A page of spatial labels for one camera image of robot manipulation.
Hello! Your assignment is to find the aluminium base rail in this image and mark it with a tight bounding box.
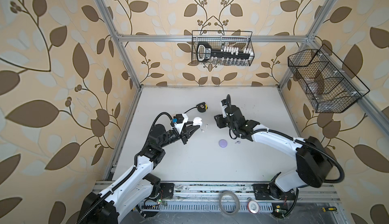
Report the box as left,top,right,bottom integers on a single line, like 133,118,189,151
88,180,342,203

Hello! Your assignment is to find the black socket set holder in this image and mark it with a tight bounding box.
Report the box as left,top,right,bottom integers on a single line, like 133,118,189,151
194,42,254,63

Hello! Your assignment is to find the black yellow tape measure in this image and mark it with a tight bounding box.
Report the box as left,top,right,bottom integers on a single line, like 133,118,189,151
184,102,208,114

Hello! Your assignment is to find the small white tape roll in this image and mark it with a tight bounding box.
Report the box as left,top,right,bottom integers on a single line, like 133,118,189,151
247,200,259,214

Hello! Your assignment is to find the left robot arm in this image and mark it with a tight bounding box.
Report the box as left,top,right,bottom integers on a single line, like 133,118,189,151
77,113,203,224

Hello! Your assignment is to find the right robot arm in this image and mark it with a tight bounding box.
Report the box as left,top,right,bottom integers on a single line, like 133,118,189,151
214,96,345,193

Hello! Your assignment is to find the purple round earbud case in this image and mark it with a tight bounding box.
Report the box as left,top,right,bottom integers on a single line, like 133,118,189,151
218,140,228,148

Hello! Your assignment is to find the wire basket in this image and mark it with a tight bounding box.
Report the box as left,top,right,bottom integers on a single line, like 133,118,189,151
288,44,370,114
191,30,255,67

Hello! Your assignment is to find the right side wire basket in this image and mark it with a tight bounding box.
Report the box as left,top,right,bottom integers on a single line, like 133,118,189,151
288,44,370,114

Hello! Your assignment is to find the rear wire basket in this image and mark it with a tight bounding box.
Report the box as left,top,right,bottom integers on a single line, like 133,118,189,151
191,30,255,67

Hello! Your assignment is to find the grey tape roll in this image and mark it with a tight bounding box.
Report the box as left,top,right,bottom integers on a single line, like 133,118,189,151
218,191,241,216

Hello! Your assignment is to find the white round earbud case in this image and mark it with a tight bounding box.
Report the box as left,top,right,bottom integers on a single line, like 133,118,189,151
192,117,203,127

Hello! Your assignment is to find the black yellow screwdriver right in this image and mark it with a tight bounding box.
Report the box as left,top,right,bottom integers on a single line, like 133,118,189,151
322,206,337,212

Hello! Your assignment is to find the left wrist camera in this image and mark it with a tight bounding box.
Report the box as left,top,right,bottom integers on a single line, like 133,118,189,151
172,113,188,134

